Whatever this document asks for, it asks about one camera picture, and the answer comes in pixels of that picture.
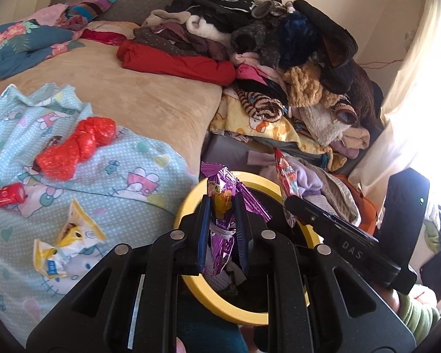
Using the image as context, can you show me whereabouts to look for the beige bed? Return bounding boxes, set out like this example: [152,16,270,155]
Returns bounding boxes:
[0,39,223,177]

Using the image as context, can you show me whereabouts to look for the yellow round bin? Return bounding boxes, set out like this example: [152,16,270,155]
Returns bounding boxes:
[173,171,323,327]

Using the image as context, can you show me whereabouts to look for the light blue cartoon blanket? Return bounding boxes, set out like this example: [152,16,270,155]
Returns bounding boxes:
[0,84,201,346]

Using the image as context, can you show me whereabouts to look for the red patterned pillow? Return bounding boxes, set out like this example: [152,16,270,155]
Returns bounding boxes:
[79,20,140,46]

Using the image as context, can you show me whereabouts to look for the purple foil snack wrapper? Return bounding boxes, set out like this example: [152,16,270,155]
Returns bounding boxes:
[200,162,273,276]

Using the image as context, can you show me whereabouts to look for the pile of clothes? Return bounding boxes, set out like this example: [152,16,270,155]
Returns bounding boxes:
[117,0,385,236]

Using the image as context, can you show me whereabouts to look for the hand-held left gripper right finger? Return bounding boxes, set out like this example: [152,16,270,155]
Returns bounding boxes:
[233,202,417,353]

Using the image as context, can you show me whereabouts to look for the person's right forearm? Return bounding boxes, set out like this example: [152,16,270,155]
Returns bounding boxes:
[397,285,441,344]

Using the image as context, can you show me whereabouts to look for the red crumpled plastic bag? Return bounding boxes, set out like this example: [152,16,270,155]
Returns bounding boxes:
[36,116,119,182]

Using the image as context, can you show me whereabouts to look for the blue floral quilt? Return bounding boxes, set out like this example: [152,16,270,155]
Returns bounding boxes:
[0,20,85,83]

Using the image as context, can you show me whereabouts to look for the red tube wrapper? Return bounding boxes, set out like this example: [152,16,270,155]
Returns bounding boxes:
[0,183,25,209]

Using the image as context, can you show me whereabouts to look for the pink cloth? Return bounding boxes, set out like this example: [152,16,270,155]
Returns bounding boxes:
[22,4,70,26]

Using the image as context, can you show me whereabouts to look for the red printed snack wrapper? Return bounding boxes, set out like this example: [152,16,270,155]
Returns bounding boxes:
[274,148,303,229]

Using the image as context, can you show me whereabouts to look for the yellow cartoon blanket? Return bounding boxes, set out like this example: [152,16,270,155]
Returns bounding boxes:
[209,88,348,171]

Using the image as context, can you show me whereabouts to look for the striped pillow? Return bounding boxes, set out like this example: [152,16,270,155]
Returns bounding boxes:
[64,0,119,26]

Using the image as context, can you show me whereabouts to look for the dark teal pants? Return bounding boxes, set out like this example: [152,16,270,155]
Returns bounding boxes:
[176,283,248,353]

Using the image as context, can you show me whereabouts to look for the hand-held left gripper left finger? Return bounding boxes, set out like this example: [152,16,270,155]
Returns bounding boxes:
[26,194,212,353]

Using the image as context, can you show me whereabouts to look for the yellow and white wrapper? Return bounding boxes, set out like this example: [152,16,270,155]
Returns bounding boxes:
[33,198,107,279]

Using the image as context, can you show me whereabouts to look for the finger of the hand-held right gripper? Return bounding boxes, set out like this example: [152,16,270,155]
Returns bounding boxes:
[285,195,381,265]

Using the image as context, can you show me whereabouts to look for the thin wall cable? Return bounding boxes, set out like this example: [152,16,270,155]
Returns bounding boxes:
[360,60,398,70]

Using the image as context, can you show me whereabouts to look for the cream curtain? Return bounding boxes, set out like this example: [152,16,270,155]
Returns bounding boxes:
[349,0,441,210]

